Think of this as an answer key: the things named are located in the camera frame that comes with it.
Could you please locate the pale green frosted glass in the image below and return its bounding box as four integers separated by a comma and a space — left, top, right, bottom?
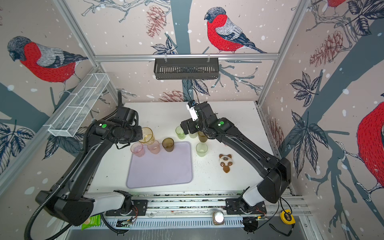
189, 133, 198, 139

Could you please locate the small green glass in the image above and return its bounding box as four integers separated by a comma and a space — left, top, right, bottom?
175, 126, 186, 140

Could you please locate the pink glass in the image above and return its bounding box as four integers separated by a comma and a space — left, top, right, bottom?
131, 142, 145, 157
147, 140, 161, 155

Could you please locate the yellow glass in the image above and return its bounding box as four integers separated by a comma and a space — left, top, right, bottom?
139, 127, 156, 145

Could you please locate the pale green short glass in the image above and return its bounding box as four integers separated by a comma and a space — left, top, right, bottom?
196, 143, 209, 157

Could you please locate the olive amber glass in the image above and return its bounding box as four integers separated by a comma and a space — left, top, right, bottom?
162, 138, 175, 153

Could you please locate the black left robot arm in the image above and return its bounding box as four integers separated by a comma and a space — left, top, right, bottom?
24, 91, 143, 240

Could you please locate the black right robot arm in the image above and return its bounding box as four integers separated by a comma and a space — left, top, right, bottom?
180, 100, 292, 207

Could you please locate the lilac plastic tray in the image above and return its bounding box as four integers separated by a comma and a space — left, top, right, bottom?
127, 142, 193, 189

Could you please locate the brown tall glass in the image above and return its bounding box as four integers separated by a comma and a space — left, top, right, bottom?
198, 131, 208, 143

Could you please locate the brown white bear toy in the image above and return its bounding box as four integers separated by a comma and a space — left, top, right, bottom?
219, 154, 233, 173

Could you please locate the green snack packet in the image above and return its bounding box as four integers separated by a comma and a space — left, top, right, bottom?
81, 215, 101, 231

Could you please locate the white lidded jar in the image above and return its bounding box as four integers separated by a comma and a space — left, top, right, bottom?
213, 211, 225, 226

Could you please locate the yellow tape measure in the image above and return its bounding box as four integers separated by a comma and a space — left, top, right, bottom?
280, 210, 296, 225

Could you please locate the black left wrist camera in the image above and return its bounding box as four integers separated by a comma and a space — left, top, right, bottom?
115, 106, 139, 125

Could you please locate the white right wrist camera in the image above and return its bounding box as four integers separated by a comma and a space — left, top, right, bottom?
187, 100, 199, 121

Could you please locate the white wire mesh shelf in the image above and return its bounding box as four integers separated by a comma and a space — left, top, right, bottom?
48, 73, 110, 137

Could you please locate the black hanging wire basket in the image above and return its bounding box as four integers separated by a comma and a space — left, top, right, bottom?
154, 58, 219, 80

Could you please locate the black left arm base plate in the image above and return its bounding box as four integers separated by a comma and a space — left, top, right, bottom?
105, 200, 148, 217

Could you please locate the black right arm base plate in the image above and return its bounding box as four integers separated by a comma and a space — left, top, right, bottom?
223, 198, 267, 215

